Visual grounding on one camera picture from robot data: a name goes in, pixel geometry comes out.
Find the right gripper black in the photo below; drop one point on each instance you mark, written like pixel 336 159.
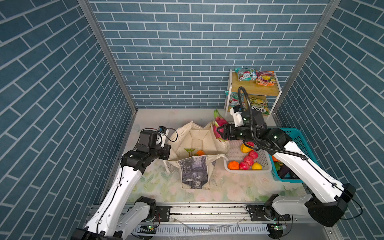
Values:
pixel 231 127

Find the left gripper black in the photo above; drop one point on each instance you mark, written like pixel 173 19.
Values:
pixel 165 155

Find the beige canvas grocery bag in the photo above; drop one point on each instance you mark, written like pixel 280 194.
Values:
pixel 195 172

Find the orange with green leaves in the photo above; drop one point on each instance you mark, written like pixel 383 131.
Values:
pixel 193 152

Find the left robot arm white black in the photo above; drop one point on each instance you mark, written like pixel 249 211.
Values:
pixel 117 192

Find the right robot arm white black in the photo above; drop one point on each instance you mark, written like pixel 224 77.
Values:
pixel 329 198

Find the teal red snack bag lower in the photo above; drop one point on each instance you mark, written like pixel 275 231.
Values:
pixel 234 99

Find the pink yellow snack bag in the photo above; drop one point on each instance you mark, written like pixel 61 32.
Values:
pixel 265 78

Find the teal snack bag top shelf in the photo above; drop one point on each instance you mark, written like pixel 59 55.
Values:
pixel 246 74

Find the red apple small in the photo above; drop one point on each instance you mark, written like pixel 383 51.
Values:
pixel 254 155
pixel 249 160

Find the white plastic basket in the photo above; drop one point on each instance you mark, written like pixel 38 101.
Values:
pixel 235 154

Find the floral table mat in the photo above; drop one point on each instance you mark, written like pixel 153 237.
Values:
pixel 226 187

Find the orange carrot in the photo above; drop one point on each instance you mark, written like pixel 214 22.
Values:
pixel 275 160

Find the yellow lemon front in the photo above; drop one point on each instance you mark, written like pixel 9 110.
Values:
pixel 257 167

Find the red apple front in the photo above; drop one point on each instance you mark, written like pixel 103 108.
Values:
pixel 244 166

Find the wooden two-tier shelf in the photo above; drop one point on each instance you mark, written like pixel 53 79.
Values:
pixel 270 93

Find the orange tangerine front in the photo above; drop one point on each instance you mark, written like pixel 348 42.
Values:
pixel 233 165

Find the teal plastic basket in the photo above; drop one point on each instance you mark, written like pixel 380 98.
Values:
pixel 297 136

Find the purple eggplant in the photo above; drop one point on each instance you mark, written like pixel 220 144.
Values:
pixel 283 171

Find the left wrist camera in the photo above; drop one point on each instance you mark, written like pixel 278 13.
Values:
pixel 163 135

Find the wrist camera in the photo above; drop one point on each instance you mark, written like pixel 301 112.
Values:
pixel 237 116
pixel 163 135

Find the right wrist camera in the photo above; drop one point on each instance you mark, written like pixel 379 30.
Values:
pixel 237 116

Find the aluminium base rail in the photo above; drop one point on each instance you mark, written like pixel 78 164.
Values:
pixel 197 221

